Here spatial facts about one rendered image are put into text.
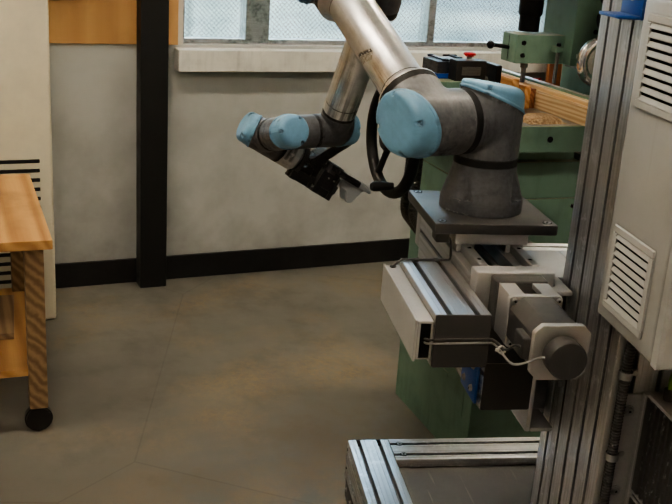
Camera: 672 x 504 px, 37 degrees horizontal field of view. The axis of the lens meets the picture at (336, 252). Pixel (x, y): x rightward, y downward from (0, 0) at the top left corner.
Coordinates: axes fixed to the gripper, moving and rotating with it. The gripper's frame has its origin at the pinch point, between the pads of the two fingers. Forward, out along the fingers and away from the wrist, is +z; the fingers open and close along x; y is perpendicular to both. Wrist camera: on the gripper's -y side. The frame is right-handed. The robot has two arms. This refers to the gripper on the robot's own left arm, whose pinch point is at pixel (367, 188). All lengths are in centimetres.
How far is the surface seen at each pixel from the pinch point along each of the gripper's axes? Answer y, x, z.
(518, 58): -45.8, 2.3, 15.4
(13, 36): 18, -98, -76
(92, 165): 46, -129, -30
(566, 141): -32.7, 28.2, 22.1
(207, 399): 75, -32, 8
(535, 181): -22.1, 20.8, 26.0
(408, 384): 42, -15, 52
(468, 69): -36.3, 5.3, 3.6
